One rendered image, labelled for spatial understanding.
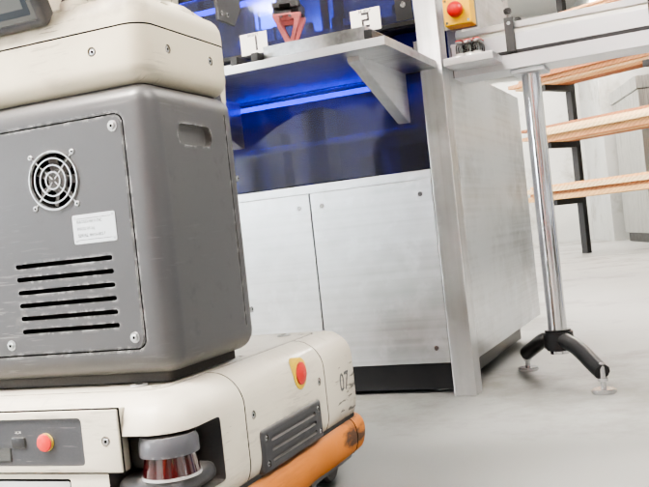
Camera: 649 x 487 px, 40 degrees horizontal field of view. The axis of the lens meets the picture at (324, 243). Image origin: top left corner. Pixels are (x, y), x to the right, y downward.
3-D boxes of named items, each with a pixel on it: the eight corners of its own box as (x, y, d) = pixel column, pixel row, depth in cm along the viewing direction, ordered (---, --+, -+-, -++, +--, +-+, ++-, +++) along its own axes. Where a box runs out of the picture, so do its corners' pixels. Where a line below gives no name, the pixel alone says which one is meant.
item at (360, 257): (85, 362, 407) (64, 170, 406) (543, 338, 324) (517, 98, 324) (-98, 412, 315) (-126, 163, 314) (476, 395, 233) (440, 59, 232)
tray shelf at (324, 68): (219, 111, 268) (218, 105, 268) (444, 71, 240) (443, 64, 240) (123, 96, 224) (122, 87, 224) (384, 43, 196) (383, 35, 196)
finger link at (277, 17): (307, 47, 217) (303, 9, 216) (302, 42, 209) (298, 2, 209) (280, 50, 218) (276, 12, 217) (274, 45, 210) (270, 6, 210)
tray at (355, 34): (323, 78, 242) (322, 66, 242) (413, 61, 231) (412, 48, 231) (264, 62, 211) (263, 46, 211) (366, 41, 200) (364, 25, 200)
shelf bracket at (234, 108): (236, 150, 257) (231, 104, 257) (244, 148, 256) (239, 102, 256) (170, 143, 226) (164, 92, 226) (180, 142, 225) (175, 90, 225)
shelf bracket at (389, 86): (400, 124, 237) (394, 75, 237) (410, 122, 236) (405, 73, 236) (352, 113, 206) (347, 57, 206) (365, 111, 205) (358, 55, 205)
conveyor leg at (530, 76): (546, 351, 246) (517, 73, 246) (579, 350, 243) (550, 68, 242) (540, 357, 238) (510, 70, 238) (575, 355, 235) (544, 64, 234)
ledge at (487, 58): (458, 72, 245) (457, 66, 245) (504, 65, 239) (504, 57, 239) (443, 66, 232) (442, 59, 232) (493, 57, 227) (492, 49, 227)
